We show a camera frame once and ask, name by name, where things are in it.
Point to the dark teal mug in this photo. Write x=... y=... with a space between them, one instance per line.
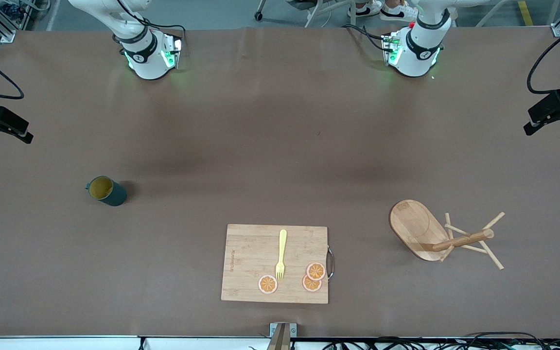
x=114 y=194

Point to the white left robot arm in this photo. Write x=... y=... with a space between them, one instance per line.
x=413 y=58

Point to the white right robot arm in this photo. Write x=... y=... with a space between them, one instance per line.
x=148 y=63

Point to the wooden mug rack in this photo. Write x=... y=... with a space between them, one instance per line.
x=413 y=226

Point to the white sneaker black swoosh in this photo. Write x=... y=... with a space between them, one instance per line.
x=396 y=13
x=365 y=9

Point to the office chair base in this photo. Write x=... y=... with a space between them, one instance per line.
x=258 y=16

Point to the bamboo cutting board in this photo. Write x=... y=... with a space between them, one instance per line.
x=251 y=262

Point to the orange slice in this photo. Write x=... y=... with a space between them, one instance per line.
x=316 y=271
x=309 y=286
x=268 y=284

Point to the yellow plastic fork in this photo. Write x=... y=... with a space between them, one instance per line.
x=283 y=243

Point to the white table edge rail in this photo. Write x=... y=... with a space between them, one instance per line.
x=42 y=343

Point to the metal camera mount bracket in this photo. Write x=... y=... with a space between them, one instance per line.
x=282 y=335

